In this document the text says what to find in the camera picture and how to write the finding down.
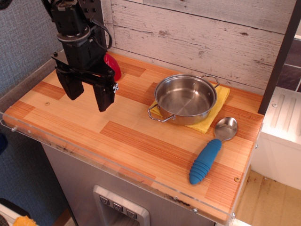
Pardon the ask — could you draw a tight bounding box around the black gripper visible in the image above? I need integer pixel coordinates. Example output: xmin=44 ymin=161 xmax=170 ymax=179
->
xmin=52 ymin=25 xmax=116 ymax=112

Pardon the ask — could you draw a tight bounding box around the stainless steel pot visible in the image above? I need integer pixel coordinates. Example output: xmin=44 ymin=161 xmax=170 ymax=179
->
xmin=148 ymin=74 xmax=220 ymax=125

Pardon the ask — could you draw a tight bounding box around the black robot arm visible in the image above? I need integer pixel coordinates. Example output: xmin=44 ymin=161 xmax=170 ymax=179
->
xmin=43 ymin=0 xmax=118 ymax=112

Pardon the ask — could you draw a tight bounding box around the red plastic cone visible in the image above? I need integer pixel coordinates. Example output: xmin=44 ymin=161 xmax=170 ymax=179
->
xmin=104 ymin=53 xmax=122 ymax=82

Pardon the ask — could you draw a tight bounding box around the clear acrylic table guard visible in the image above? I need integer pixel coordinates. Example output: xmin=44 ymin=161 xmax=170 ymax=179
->
xmin=3 ymin=109 xmax=239 ymax=224

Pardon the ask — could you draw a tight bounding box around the grey toy fridge cabinet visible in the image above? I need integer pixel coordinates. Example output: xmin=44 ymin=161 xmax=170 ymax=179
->
xmin=43 ymin=145 xmax=215 ymax=226

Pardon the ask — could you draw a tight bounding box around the yellow folded cloth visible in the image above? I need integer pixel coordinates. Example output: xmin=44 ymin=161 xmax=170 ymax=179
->
xmin=149 ymin=82 xmax=231 ymax=135

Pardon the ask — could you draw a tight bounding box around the silver dispenser button panel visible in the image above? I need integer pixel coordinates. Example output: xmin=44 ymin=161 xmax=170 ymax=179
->
xmin=93 ymin=185 xmax=151 ymax=226

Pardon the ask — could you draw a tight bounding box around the yellow object bottom left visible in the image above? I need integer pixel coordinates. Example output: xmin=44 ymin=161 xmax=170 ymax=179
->
xmin=13 ymin=216 xmax=37 ymax=226

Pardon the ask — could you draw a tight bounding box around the white toy sink unit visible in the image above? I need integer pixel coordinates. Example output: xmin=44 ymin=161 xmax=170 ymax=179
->
xmin=251 ymin=87 xmax=301 ymax=189

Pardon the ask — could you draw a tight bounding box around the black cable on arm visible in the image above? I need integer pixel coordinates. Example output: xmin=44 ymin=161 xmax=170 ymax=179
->
xmin=90 ymin=18 xmax=113 ymax=51

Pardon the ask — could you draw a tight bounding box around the blue handled metal spoon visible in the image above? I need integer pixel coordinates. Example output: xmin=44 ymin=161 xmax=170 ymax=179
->
xmin=189 ymin=117 xmax=238 ymax=185

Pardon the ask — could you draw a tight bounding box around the dark vertical post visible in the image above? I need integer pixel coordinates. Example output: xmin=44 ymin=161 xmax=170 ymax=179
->
xmin=258 ymin=0 xmax=301 ymax=115

